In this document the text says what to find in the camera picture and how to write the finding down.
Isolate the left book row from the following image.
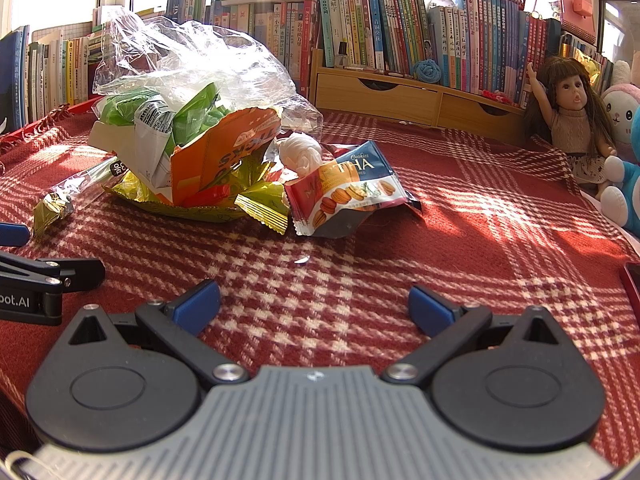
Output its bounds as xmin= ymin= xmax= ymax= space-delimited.
xmin=1 ymin=8 xmax=323 ymax=145

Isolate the orange white cardboard box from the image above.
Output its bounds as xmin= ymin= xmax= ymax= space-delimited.
xmin=170 ymin=107 xmax=281 ymax=206

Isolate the green snack wrapper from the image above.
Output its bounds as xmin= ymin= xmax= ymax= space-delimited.
xmin=96 ymin=81 xmax=234 ymax=189

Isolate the brown haired doll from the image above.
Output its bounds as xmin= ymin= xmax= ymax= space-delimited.
xmin=525 ymin=56 xmax=616 ymax=197

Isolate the gold foil snack bag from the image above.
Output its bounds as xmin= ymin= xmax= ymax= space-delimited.
xmin=108 ymin=143 xmax=288 ymax=234

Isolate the red plaid blanket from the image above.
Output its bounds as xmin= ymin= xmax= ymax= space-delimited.
xmin=21 ymin=112 xmax=639 ymax=465

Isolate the white tissue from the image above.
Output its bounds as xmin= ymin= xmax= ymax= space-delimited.
xmin=278 ymin=132 xmax=322 ymax=178

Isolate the blue macaron snack packet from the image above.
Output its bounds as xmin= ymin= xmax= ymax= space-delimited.
xmin=284 ymin=140 xmax=419 ymax=238

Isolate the wooden drawer shelf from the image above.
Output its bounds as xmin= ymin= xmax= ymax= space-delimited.
xmin=309 ymin=50 xmax=525 ymax=145

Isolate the clear plastic bag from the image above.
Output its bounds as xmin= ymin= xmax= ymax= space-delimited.
xmin=93 ymin=9 xmax=323 ymax=138

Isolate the blue plush toy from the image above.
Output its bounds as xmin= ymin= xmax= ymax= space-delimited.
xmin=598 ymin=106 xmax=640 ymax=239

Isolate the pink white plush bunny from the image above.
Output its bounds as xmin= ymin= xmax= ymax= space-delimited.
xmin=602 ymin=60 xmax=640 ymax=164

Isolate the book row on shelf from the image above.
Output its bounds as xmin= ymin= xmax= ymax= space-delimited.
xmin=320 ymin=0 xmax=561 ymax=106

